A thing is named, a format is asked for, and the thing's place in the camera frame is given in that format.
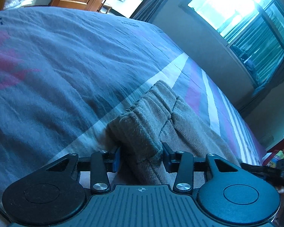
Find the striped bed cover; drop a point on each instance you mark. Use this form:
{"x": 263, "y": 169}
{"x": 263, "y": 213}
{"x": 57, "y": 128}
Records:
{"x": 61, "y": 75}

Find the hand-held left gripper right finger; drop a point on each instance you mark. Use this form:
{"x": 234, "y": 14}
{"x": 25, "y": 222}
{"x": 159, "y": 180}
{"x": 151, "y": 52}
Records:
{"x": 167, "y": 156}

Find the white plastic bag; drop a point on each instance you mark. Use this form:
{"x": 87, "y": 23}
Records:
{"x": 13, "y": 0}

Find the dark curtain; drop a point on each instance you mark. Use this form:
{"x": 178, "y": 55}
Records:
{"x": 151, "y": 7}

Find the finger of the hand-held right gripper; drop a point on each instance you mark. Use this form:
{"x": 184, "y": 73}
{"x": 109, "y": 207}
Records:
{"x": 258, "y": 168}

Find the wooden chair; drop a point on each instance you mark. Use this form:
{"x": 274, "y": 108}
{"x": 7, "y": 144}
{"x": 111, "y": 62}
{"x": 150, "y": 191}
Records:
{"x": 106, "y": 6}

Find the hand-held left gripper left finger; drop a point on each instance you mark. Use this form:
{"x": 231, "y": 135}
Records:
{"x": 115, "y": 161}

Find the beige fleece pants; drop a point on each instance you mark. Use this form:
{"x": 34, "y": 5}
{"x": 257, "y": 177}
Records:
{"x": 146, "y": 123}

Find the colourful printed box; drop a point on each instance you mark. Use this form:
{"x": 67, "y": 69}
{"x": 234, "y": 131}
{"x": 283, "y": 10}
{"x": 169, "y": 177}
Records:
{"x": 278, "y": 153}

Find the large bright window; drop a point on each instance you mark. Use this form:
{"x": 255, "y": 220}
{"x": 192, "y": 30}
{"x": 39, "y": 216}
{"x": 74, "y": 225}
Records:
{"x": 241, "y": 11}

